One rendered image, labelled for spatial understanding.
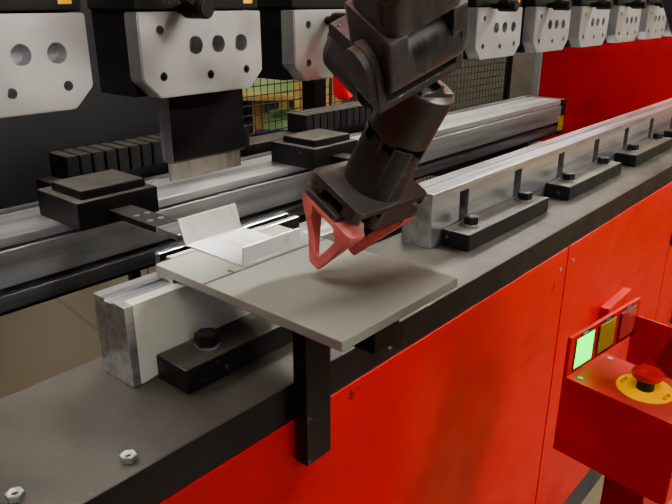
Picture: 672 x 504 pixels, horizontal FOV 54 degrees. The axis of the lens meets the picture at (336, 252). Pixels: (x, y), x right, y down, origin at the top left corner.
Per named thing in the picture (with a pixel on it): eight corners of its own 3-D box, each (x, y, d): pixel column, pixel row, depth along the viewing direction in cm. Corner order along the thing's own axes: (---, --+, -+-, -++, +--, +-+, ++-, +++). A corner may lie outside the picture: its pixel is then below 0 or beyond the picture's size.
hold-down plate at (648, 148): (634, 167, 165) (636, 155, 164) (613, 163, 169) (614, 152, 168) (671, 148, 187) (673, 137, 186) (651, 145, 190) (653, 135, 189)
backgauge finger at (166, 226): (148, 260, 76) (143, 218, 74) (39, 215, 92) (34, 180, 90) (229, 234, 84) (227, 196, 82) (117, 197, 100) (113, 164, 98)
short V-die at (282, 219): (173, 283, 73) (170, 258, 72) (157, 276, 75) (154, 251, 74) (299, 238, 87) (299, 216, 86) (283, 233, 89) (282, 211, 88)
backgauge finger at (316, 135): (383, 185, 107) (383, 154, 105) (271, 161, 123) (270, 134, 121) (425, 172, 115) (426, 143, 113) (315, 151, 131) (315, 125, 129)
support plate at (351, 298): (341, 352, 55) (341, 342, 54) (155, 272, 71) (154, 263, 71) (457, 287, 67) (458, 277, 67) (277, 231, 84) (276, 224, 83)
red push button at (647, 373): (652, 404, 86) (656, 380, 85) (622, 391, 89) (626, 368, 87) (665, 393, 88) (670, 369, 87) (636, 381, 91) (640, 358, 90)
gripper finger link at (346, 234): (276, 247, 65) (309, 172, 59) (326, 231, 70) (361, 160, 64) (320, 295, 62) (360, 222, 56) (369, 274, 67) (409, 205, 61)
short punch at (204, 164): (175, 182, 71) (167, 92, 68) (164, 179, 72) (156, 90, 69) (246, 166, 78) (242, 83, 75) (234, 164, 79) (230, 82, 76)
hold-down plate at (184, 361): (188, 396, 69) (185, 371, 68) (157, 378, 73) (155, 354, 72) (367, 304, 91) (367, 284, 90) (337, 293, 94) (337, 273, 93)
